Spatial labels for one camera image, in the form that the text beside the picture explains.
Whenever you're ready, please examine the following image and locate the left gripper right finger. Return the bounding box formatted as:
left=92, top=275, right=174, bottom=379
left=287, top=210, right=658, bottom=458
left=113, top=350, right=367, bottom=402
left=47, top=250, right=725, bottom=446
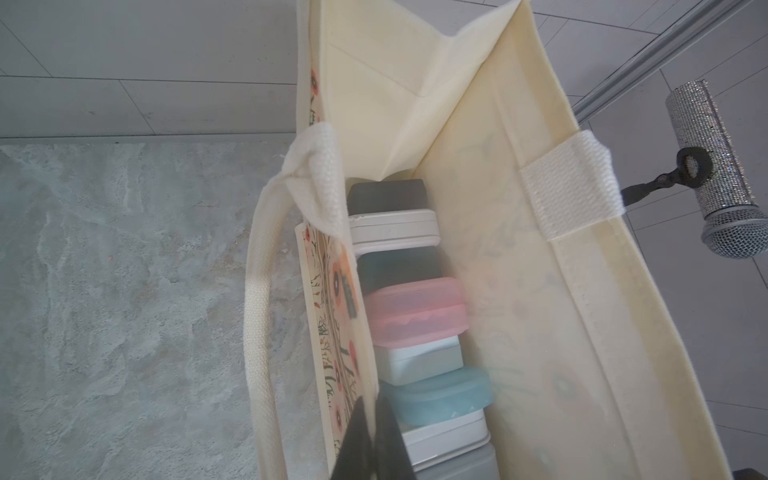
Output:
left=374, top=394, right=417, bottom=480

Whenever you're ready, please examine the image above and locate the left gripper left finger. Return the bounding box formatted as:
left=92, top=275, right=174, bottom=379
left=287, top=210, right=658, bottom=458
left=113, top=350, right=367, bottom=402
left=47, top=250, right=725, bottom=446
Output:
left=330, top=397, right=375, bottom=480

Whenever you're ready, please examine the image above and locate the teal translucent pencil case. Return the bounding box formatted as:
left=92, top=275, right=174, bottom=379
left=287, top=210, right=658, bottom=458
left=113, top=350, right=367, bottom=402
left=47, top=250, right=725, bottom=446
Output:
left=379, top=366, right=493, bottom=427

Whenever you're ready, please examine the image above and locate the pink translucent pencil case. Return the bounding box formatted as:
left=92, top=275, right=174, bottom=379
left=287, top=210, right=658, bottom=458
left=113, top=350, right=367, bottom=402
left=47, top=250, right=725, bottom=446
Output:
left=364, top=277, right=469, bottom=349

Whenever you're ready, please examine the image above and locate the floral canvas tote bag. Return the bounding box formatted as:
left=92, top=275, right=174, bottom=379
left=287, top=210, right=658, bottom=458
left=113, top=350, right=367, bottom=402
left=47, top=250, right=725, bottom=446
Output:
left=243, top=1, right=731, bottom=479

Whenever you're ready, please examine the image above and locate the white glossy tin pencil case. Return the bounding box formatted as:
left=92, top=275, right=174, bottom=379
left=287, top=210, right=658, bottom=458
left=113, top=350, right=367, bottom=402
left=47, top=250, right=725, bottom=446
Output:
left=400, top=410, right=490, bottom=472

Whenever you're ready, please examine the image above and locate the grey teal pencil case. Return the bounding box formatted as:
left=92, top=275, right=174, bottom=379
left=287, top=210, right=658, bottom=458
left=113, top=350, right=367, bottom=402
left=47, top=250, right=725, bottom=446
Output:
left=416, top=443, right=501, bottom=480

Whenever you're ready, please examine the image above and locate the pale mint pencil case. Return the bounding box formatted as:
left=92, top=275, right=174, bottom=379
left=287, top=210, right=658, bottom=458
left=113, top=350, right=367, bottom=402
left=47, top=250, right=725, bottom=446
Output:
left=374, top=336, right=464, bottom=386

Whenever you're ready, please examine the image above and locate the dark green pencil case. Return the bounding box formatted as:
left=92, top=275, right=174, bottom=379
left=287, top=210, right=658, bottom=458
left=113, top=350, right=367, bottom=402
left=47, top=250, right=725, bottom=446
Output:
left=357, top=246, right=443, bottom=295

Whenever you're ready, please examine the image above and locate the dark grey pencil case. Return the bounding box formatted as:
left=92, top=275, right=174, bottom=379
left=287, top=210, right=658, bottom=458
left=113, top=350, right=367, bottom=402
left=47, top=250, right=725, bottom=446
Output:
left=347, top=179, right=430, bottom=216

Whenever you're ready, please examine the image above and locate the glitter microphone on stand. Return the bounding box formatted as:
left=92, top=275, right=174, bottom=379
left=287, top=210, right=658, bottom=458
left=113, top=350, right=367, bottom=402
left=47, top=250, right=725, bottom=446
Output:
left=621, top=80, right=767, bottom=259

